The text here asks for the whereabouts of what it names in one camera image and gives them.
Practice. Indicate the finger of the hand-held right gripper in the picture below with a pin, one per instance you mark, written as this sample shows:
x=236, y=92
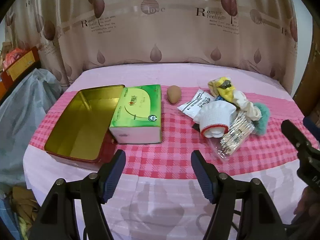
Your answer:
x=295, y=137
x=311, y=123

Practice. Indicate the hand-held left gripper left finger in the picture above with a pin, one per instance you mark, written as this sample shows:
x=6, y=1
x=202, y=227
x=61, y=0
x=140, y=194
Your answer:
x=114, y=176

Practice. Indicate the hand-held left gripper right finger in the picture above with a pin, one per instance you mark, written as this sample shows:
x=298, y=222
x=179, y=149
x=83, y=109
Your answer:
x=203, y=177

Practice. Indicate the teal fluffy scrunchie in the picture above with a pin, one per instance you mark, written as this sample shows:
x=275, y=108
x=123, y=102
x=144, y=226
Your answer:
x=262, y=115

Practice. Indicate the clear bag of cotton swabs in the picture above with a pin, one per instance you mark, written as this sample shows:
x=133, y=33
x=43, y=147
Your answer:
x=235, y=135

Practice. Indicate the white scrunchie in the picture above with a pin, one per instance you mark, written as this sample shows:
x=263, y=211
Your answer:
x=247, y=107

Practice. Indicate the white knit glove red cuff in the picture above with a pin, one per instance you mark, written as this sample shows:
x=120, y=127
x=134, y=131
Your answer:
x=215, y=115

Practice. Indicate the golden tin box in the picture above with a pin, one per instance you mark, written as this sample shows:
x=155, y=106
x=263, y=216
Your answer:
x=75, y=125

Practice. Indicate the white sachet packet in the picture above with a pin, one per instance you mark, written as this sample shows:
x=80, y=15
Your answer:
x=192, y=105

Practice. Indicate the brown egg-shaped sponge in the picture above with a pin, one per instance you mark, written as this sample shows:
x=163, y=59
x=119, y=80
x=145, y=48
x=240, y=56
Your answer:
x=173, y=94

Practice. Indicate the person's right hand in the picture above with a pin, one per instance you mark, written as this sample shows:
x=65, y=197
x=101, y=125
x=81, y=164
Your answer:
x=303, y=201

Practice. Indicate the brown wooden door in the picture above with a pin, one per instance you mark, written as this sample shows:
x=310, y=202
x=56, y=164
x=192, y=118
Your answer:
x=310, y=80

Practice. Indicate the pink checked tablecloth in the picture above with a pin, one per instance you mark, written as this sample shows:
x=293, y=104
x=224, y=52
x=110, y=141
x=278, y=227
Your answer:
x=162, y=160

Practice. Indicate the green tissue box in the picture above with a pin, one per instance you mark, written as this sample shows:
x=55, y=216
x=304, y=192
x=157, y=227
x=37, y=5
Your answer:
x=137, y=110

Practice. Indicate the small blue item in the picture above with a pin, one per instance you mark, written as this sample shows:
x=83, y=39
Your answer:
x=219, y=98

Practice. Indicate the grey plastic cover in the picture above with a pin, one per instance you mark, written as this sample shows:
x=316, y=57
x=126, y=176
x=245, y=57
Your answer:
x=22, y=120

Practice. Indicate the blue checked cloth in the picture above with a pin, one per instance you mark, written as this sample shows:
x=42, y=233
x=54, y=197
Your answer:
x=7, y=217

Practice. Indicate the orange box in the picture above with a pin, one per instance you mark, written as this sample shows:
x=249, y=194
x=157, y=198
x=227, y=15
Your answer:
x=5, y=79

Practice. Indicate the yellow cardboard box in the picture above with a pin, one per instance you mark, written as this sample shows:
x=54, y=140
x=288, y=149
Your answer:
x=22, y=62

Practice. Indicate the beige leaf-print curtain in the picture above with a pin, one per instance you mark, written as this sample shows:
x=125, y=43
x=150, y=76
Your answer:
x=160, y=35

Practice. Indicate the red plastic bag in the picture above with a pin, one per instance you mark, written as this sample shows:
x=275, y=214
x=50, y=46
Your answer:
x=15, y=55

